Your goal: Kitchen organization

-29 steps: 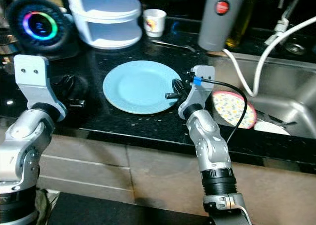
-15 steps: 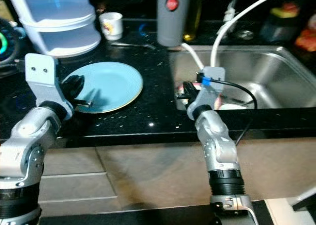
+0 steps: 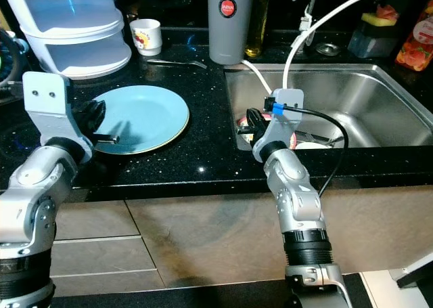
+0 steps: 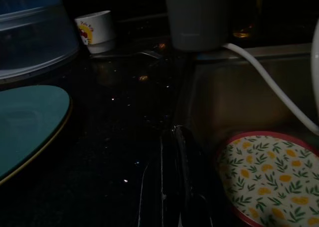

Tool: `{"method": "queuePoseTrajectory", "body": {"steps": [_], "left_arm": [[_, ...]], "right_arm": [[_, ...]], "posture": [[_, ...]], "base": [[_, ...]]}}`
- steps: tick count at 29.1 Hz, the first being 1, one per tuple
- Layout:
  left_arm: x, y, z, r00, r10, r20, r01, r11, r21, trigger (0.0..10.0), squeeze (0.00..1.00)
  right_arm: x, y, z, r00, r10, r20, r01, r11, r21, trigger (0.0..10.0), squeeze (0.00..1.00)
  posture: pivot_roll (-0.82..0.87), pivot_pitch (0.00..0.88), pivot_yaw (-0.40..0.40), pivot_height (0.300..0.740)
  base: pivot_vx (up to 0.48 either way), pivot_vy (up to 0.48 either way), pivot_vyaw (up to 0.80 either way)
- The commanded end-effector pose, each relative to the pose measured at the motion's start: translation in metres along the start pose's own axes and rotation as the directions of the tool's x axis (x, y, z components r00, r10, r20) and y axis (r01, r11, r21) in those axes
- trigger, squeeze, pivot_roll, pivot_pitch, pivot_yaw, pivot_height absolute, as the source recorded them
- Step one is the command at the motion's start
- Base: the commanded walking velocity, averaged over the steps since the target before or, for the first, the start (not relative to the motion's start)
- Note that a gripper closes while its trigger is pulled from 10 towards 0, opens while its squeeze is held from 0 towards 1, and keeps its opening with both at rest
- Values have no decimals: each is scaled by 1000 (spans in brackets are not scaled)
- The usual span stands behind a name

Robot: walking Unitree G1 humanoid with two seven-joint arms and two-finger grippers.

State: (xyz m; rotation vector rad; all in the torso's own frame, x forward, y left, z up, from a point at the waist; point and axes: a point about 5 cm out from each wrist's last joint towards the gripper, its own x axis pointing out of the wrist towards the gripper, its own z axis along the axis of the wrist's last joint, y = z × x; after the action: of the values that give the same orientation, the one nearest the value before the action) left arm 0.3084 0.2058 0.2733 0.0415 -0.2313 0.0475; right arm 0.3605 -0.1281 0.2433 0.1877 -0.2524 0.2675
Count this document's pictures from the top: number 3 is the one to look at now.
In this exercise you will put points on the chrome sink faucet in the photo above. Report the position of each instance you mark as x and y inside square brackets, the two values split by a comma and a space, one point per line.
[310, 13]

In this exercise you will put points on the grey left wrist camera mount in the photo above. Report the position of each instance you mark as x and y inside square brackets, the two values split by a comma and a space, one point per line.
[47, 101]

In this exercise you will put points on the stainless steel sink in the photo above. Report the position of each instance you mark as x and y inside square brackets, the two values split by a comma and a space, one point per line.
[385, 105]

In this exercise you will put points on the yellow oil bottle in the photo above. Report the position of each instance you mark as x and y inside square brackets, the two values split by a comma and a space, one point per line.
[257, 30]

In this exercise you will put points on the grey water filter canister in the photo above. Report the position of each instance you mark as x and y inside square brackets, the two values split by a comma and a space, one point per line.
[229, 40]

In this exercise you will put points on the red scrubber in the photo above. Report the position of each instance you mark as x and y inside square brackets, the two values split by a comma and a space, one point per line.
[387, 10]

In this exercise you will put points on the dark metal utensil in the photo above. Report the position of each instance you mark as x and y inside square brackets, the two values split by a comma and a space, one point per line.
[328, 141]

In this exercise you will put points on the small white printed cup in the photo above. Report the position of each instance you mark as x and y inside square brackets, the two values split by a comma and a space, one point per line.
[146, 37]

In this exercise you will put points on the orange soap pump pouch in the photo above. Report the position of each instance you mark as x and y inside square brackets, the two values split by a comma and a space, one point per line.
[416, 51]

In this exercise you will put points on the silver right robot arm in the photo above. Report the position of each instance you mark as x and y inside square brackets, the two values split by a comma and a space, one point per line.
[298, 193]

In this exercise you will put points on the steel fork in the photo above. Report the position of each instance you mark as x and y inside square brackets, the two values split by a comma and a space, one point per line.
[176, 63]

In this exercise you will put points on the light blue plate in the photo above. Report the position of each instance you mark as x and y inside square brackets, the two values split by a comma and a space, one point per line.
[149, 118]

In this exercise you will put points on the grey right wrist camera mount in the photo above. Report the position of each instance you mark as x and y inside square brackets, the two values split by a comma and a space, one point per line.
[281, 122]

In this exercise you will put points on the pink rimmed floral plate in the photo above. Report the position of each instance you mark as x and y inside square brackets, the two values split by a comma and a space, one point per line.
[242, 121]

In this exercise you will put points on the dark sponge holder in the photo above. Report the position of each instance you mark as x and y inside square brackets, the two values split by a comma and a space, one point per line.
[371, 42]

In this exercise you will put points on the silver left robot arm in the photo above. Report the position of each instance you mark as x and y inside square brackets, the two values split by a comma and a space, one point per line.
[40, 200]

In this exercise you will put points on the yellow sponge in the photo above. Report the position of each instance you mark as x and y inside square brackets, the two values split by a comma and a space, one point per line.
[377, 19]

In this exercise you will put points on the grey cabinet door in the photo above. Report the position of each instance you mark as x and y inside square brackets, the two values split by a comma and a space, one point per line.
[379, 227]
[203, 240]

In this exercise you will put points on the white tiered food container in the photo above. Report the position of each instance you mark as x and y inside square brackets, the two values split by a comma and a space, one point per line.
[67, 37]

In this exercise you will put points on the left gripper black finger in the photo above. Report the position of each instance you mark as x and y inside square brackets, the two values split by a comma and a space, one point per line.
[91, 113]

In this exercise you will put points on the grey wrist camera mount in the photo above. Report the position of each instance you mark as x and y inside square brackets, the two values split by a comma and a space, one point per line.
[281, 122]
[47, 101]

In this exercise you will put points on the small white bowl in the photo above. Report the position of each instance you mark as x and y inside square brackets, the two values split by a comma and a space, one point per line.
[311, 146]

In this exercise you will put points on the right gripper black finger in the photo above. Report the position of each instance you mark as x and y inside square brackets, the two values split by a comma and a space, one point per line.
[262, 118]
[252, 117]

